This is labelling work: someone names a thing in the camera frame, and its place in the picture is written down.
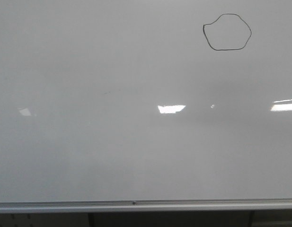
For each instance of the white whiteboard with aluminium frame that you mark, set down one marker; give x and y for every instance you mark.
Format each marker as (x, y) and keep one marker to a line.
(145, 105)

